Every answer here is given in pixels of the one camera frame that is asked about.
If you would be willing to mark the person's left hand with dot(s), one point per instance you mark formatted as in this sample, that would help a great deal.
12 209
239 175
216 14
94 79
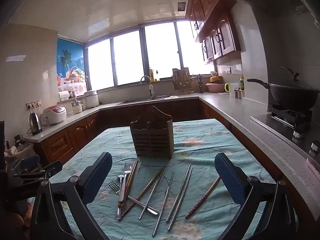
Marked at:
23 217

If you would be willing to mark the red and white rice cooker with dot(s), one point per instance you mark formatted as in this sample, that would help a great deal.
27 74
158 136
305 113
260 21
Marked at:
53 116

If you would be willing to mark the white plastic container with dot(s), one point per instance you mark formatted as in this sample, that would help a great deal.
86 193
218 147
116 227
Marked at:
63 96

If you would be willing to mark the pink basin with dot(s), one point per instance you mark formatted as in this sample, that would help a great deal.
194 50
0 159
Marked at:
214 88

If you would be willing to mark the yellow oil bottle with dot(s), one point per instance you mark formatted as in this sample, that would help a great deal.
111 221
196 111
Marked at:
151 76

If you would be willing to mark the ceiling vent opening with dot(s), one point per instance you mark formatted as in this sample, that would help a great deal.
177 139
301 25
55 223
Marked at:
181 6

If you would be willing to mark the kitchen window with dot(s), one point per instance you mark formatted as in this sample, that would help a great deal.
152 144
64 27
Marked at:
160 52

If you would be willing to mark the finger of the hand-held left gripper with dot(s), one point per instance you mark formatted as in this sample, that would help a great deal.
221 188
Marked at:
51 169
30 162

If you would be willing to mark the white bowl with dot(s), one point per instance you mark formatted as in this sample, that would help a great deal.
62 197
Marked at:
214 74

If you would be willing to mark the chrome faucet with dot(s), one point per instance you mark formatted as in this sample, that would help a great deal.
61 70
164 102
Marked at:
150 90

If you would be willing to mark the arched door wooden wall cabinet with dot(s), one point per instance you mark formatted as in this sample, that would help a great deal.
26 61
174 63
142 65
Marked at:
222 37

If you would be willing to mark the knife block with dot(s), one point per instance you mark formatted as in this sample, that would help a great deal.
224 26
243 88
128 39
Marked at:
200 85

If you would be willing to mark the wooden utensil holder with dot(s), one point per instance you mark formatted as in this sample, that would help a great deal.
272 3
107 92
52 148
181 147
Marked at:
152 137

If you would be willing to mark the black wok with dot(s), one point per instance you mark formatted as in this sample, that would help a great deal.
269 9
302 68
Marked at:
292 97

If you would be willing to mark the teal floral tablecloth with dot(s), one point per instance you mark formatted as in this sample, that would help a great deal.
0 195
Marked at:
200 145

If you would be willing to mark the steel fork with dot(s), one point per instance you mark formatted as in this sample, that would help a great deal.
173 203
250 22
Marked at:
152 210
122 192

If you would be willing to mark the wooden base cabinets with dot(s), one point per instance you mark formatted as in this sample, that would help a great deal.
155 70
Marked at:
57 142

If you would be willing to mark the fruit print roller blind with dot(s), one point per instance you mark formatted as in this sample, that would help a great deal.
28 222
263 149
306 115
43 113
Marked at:
71 62

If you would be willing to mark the steel sink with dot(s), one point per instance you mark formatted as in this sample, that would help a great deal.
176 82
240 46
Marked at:
140 100

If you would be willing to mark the gas stove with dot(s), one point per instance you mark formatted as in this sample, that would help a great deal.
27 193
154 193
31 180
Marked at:
282 125

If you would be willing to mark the white dishcloth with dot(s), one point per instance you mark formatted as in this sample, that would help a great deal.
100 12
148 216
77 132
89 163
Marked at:
163 96

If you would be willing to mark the wooden cutting board rack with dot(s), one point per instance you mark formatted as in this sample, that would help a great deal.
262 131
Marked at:
180 73

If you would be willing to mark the seasoning jar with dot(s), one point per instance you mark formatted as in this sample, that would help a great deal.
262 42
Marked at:
236 94
239 94

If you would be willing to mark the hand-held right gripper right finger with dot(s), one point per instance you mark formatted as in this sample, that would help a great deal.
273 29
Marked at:
230 177

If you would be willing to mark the steel electric kettle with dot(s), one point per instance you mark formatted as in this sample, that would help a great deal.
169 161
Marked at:
35 125

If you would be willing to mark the white round container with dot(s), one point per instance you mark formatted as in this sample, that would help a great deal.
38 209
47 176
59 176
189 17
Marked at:
25 152

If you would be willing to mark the small white kitchen appliance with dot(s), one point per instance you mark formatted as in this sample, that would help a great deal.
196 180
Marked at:
76 107

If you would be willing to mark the green cap sauce bottle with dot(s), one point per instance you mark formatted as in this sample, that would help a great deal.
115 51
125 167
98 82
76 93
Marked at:
241 83

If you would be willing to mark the yellow bowl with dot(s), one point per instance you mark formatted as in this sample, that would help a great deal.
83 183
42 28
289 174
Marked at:
215 80

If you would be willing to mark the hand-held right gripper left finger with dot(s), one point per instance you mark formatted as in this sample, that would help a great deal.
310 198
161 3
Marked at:
100 177

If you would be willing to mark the tall wooden wall cabinet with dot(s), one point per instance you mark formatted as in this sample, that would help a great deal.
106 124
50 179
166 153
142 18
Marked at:
200 2

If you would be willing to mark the black wok lid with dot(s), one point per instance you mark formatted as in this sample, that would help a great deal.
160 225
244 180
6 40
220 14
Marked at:
295 83

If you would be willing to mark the white wall socket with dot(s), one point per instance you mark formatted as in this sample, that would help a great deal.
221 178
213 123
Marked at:
228 70

